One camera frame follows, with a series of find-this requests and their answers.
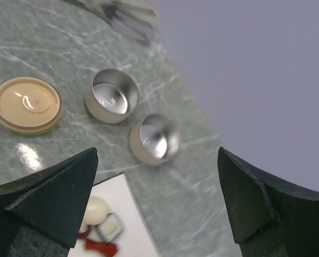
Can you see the sushi roll piece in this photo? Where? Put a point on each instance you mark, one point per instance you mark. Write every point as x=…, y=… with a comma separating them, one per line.
x=110, y=228

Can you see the white round bun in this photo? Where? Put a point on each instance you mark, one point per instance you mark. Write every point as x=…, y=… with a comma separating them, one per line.
x=96, y=211

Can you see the red bacon strip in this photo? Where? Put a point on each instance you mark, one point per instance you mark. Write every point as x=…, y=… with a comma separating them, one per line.
x=105, y=249

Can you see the steel bowl near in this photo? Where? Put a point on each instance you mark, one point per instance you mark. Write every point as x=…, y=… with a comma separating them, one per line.
x=155, y=139

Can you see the steel bowl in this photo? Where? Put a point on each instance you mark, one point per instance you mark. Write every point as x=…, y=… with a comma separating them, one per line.
x=155, y=139
x=112, y=96

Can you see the metal serving tongs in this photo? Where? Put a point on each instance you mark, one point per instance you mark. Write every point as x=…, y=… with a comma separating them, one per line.
x=136, y=20

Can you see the beige round lunch box lid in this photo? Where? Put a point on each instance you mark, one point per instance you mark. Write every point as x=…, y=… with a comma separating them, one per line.
x=29, y=105

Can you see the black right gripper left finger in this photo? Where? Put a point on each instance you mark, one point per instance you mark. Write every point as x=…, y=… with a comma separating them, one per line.
x=41, y=214

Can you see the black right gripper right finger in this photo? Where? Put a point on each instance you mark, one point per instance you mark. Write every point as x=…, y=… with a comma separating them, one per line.
x=269, y=216

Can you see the steel bowl far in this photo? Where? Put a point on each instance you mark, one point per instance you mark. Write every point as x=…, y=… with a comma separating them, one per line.
x=112, y=96

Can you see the white square plate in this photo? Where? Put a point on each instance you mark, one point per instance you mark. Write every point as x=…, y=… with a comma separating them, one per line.
x=136, y=239

